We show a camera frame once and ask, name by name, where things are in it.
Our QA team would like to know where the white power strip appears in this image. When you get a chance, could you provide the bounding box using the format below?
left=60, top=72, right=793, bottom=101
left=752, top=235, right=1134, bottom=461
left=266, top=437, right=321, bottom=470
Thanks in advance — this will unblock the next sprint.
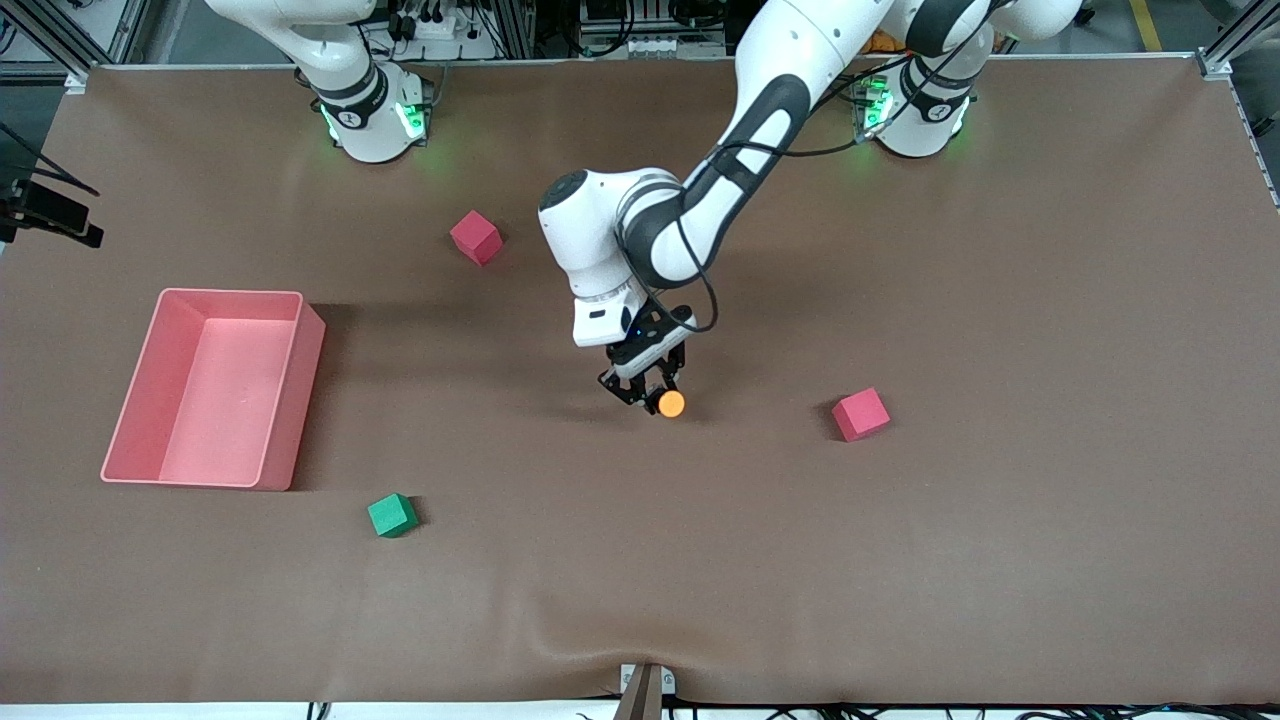
left=395, top=0, right=491, bottom=43

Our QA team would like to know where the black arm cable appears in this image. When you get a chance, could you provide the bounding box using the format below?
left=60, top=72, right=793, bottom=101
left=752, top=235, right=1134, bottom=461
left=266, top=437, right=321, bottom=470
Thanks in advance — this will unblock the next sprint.
left=0, top=120, right=101, bottom=197
left=670, top=0, right=1001, bottom=336

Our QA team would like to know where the brown table mat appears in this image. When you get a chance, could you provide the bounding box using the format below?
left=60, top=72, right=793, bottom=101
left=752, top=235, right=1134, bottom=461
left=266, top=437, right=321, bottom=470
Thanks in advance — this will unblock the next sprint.
left=0, top=55, right=1280, bottom=706

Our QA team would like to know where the pink foam cube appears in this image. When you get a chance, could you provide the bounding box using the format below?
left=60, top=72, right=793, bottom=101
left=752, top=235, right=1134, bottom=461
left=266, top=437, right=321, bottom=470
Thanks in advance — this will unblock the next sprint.
left=831, top=387, right=892, bottom=443
left=449, top=209, right=504, bottom=267

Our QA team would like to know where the green foam cube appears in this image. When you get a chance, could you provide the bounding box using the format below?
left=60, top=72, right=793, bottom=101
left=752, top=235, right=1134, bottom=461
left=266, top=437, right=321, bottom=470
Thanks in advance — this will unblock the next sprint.
left=367, top=492, right=419, bottom=539

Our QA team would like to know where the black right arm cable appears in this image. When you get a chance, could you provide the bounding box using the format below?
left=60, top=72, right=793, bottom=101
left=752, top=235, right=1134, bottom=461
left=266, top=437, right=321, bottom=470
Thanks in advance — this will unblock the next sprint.
left=0, top=120, right=101, bottom=197

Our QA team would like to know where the grey metal clamp bracket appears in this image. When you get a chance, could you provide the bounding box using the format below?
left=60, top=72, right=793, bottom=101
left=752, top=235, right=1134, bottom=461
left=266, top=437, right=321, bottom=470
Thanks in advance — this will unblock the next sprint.
left=612, top=663, right=677, bottom=720

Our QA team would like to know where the pink plastic bin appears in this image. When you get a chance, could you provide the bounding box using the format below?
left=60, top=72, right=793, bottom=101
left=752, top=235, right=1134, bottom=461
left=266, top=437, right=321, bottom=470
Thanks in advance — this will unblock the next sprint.
left=100, top=288, right=327, bottom=492

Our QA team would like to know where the white terminal strip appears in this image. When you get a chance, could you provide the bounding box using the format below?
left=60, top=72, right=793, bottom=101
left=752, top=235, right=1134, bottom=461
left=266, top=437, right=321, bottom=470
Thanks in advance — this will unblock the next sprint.
left=625, top=36, right=727, bottom=57

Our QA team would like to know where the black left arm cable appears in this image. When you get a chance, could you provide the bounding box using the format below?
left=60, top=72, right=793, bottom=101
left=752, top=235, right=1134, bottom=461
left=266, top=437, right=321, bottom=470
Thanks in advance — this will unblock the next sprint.
left=670, top=0, right=1001, bottom=336

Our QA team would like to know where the aluminium frame post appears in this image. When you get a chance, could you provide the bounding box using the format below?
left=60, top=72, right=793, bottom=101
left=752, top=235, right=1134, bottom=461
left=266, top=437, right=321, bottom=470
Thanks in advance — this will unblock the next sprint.
left=1195, top=0, right=1280, bottom=81
left=0, top=0, right=91, bottom=96

